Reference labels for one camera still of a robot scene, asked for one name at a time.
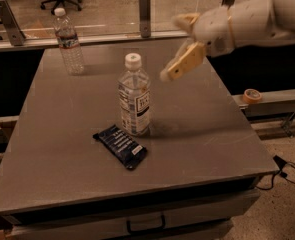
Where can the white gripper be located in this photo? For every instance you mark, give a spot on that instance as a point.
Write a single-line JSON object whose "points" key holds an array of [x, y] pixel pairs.
{"points": [[213, 29]]}

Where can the clear bottle with blue label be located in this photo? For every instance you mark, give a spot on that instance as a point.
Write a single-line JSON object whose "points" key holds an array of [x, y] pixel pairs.
{"points": [[134, 96]]}

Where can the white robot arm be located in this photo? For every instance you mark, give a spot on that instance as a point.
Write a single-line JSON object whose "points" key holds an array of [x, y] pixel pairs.
{"points": [[262, 23]]}

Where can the clear bottle with red label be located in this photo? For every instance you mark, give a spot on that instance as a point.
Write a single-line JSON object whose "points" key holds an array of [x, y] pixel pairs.
{"points": [[68, 43]]}

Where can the dark blue rxbar wrapper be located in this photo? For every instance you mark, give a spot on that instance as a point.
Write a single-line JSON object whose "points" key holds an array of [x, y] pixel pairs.
{"points": [[129, 152]]}

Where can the orange tape roll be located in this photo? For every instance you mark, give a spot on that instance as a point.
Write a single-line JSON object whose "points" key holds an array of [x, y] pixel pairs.
{"points": [[251, 96]]}

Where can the grey table drawer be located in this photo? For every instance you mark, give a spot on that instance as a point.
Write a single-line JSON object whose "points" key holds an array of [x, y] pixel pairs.
{"points": [[208, 218]]}

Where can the middle metal bracket post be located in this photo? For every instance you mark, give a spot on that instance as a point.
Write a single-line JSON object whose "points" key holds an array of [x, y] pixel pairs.
{"points": [[145, 18]]}

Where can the metal side rail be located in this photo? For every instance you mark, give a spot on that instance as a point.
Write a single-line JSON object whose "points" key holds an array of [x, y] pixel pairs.
{"points": [[271, 103]]}

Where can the left metal bracket post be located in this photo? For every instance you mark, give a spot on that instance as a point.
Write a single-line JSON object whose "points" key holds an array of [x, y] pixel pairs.
{"points": [[14, 33]]}

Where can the black drawer handle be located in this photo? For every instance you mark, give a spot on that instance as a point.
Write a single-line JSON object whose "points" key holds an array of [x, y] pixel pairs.
{"points": [[137, 228]]}

